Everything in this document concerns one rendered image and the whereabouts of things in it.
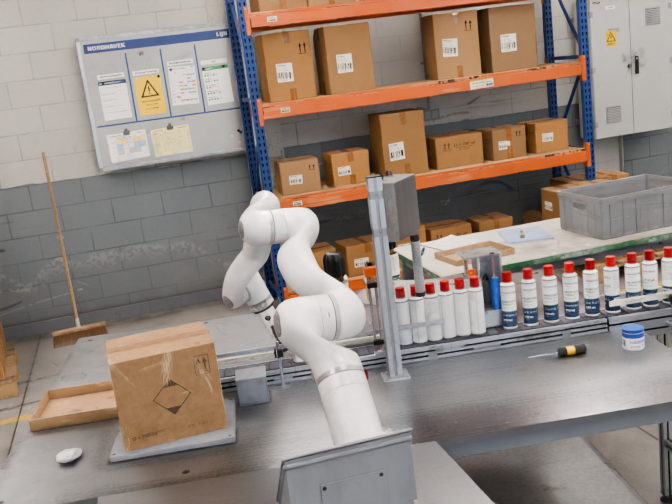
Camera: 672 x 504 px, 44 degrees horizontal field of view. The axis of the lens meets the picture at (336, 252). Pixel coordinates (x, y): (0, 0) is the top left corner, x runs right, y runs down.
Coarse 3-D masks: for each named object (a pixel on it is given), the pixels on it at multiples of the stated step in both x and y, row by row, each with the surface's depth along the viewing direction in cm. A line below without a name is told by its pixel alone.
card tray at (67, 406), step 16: (96, 384) 291; (48, 400) 289; (64, 400) 288; (80, 400) 286; (96, 400) 284; (112, 400) 282; (32, 416) 268; (48, 416) 275; (64, 416) 266; (80, 416) 266; (96, 416) 267; (112, 416) 268
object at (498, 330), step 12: (540, 324) 291; (552, 324) 289; (468, 336) 288; (480, 336) 286; (360, 348) 289; (372, 348) 288; (384, 348) 286; (408, 348) 284; (276, 360) 288; (288, 360) 286; (228, 372) 282
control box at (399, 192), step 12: (384, 180) 263; (396, 180) 260; (408, 180) 266; (384, 192) 259; (396, 192) 258; (408, 192) 266; (384, 204) 260; (396, 204) 258; (408, 204) 266; (396, 216) 259; (408, 216) 266; (396, 228) 260; (408, 228) 266; (396, 240) 261
